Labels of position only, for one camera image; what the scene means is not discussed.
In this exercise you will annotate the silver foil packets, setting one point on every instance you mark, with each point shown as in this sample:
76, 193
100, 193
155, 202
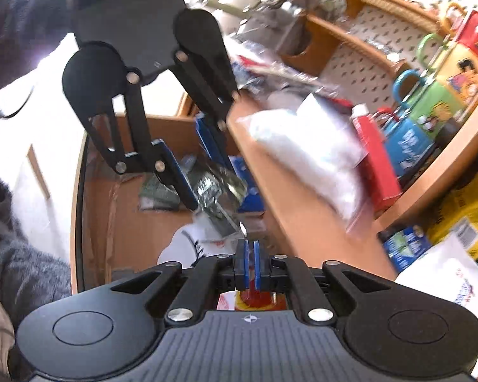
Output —
279, 71

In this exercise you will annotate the small blue packet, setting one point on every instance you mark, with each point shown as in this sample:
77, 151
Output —
408, 246

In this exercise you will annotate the yellow packet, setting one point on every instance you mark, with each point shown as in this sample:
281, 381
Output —
462, 211

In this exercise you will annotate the white wet wipes pack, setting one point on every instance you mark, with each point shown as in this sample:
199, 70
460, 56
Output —
446, 274

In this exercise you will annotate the grey espresso machine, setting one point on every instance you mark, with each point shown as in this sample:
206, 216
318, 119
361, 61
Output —
271, 0

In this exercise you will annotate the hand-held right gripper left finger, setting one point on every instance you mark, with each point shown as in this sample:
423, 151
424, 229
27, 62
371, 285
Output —
242, 264

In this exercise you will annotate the red yellow sachet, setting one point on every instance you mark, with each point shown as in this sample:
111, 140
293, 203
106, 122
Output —
255, 301

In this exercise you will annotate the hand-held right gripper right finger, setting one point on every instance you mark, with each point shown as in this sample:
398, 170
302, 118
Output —
259, 264

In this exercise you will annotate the white striped package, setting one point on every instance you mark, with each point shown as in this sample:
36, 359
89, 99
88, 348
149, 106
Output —
191, 242

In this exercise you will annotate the white pegboard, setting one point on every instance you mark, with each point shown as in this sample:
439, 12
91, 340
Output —
366, 47

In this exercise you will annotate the person's left forearm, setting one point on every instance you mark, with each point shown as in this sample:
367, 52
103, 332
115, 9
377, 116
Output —
24, 28

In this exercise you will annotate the wooden rattan shelf rack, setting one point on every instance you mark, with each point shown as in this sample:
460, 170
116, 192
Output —
342, 28

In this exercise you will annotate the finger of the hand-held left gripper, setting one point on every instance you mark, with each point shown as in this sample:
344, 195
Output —
213, 143
177, 179

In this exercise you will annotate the blue box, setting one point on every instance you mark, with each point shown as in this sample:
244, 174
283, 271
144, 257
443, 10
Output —
251, 191

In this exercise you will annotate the red box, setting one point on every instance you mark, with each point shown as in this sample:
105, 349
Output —
378, 159

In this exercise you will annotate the red cartoon mug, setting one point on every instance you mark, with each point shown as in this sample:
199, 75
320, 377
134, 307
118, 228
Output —
476, 36

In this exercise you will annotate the person's grey fuzzy garment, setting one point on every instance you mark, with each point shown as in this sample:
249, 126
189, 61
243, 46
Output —
16, 254

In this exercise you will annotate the dark green packet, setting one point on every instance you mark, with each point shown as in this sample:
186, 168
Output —
159, 195

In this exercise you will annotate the clear crinkly plastic packet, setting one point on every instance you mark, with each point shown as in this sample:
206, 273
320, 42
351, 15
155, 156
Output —
219, 203

